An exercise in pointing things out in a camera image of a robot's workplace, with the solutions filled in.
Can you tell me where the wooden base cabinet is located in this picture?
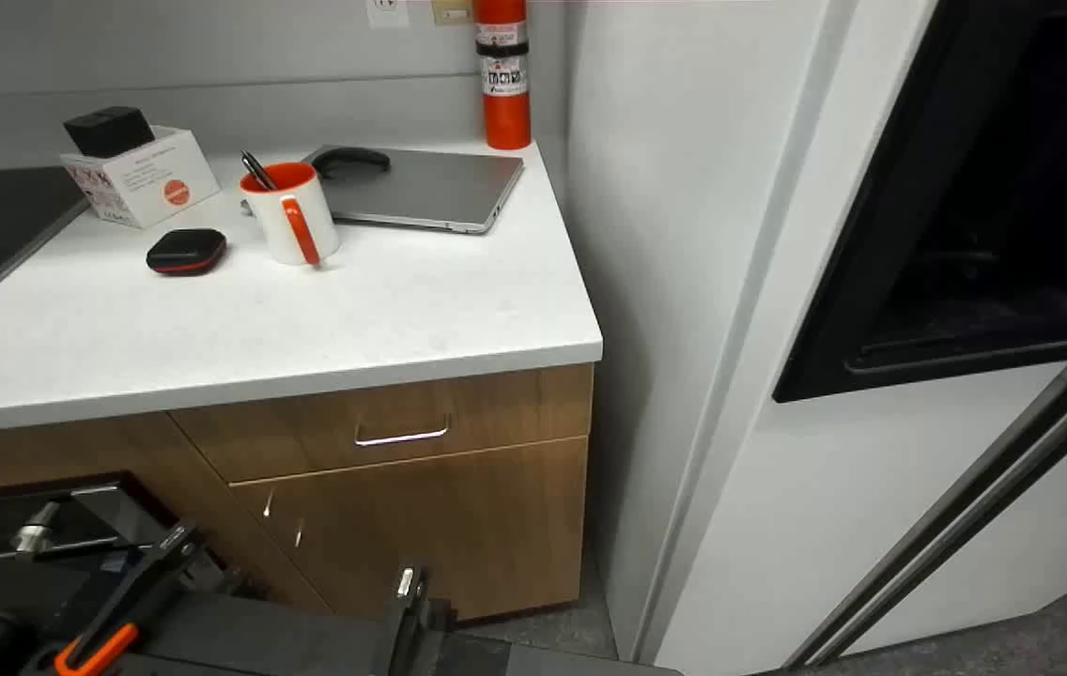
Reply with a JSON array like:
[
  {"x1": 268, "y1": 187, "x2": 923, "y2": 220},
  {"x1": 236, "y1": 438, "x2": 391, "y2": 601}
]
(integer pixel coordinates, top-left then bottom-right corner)
[{"x1": 0, "y1": 362, "x2": 601, "y2": 628}]

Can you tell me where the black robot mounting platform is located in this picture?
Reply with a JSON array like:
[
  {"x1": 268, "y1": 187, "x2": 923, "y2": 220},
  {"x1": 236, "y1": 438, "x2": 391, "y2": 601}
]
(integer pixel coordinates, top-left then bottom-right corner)
[{"x1": 0, "y1": 474, "x2": 688, "y2": 676}]

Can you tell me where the black computer mouse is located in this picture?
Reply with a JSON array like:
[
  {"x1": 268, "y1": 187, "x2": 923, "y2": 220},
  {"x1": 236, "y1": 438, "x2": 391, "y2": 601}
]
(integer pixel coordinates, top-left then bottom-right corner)
[{"x1": 308, "y1": 143, "x2": 393, "y2": 179}]

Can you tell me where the beige wall plate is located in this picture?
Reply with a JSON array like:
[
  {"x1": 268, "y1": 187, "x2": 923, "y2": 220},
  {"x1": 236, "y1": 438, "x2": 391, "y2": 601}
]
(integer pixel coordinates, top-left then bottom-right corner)
[{"x1": 427, "y1": 0, "x2": 479, "y2": 31}]

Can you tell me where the white mug orange interior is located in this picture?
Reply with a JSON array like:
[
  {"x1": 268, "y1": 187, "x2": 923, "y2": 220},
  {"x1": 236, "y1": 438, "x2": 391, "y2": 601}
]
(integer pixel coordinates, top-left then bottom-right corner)
[{"x1": 236, "y1": 159, "x2": 346, "y2": 273}]

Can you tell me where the white cardboard box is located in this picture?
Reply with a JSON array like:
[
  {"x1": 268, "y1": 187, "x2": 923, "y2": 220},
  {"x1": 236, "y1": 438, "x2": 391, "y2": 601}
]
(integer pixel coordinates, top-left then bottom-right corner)
[{"x1": 58, "y1": 125, "x2": 223, "y2": 233}]

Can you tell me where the red fire extinguisher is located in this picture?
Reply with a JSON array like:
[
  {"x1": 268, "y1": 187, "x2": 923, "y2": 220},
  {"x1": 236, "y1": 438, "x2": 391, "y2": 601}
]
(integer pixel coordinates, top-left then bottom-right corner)
[{"x1": 474, "y1": 0, "x2": 539, "y2": 153}]

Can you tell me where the black pen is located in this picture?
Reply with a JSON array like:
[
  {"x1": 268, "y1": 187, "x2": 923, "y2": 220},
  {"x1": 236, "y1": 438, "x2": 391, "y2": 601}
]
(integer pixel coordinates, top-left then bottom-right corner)
[{"x1": 242, "y1": 149, "x2": 282, "y2": 195}]

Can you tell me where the black earbuds case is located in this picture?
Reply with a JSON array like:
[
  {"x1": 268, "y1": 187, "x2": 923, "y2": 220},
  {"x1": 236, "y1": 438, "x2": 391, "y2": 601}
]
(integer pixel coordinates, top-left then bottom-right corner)
[{"x1": 143, "y1": 227, "x2": 231, "y2": 280}]

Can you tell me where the grey closed laptop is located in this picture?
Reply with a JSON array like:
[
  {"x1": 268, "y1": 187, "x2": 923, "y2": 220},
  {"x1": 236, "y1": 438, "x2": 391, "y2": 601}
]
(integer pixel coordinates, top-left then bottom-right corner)
[{"x1": 308, "y1": 143, "x2": 526, "y2": 240}]

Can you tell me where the black cube device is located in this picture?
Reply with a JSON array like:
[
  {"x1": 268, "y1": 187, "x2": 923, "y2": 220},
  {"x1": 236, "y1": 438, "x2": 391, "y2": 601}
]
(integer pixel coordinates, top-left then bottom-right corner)
[{"x1": 60, "y1": 101, "x2": 158, "y2": 162}]

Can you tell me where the silver drawer handle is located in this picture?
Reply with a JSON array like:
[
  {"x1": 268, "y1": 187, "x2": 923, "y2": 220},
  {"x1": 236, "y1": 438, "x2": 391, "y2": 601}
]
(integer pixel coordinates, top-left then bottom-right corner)
[{"x1": 355, "y1": 426, "x2": 452, "y2": 449}]

